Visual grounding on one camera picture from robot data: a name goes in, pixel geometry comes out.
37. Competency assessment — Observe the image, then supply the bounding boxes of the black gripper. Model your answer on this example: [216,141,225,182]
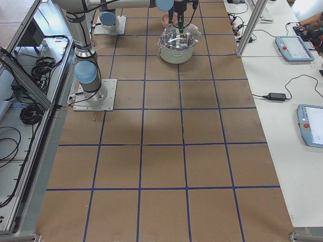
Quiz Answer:
[168,0,187,34]

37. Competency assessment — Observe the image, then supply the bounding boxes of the glass pot lid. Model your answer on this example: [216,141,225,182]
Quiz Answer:
[159,24,202,50]

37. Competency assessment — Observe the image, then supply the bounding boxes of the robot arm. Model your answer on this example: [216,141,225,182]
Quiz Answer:
[96,11,120,34]
[56,1,189,60]

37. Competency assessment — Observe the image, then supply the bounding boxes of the pale green electric pot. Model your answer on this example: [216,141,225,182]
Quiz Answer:
[158,42,194,64]

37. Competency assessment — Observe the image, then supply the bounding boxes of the pink bowl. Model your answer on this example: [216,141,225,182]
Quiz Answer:
[161,14,171,28]

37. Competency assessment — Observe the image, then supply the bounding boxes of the blue teach pendant far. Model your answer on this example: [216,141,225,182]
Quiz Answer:
[275,36,314,62]

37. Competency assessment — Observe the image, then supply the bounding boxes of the blue teach pendant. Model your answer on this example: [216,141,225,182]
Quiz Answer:
[297,104,322,148]
[275,36,314,62]

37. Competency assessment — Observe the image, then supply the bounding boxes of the blue teach pendant near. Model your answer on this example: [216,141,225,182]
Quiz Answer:
[297,104,322,148]

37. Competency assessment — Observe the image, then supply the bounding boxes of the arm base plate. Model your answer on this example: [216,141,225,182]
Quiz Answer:
[73,79,118,111]
[93,16,127,35]

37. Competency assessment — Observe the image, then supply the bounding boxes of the aluminium frame post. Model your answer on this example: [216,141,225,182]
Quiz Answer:
[236,0,267,57]

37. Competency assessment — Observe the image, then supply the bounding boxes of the black power brick with cable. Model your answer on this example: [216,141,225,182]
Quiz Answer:
[252,74,322,102]

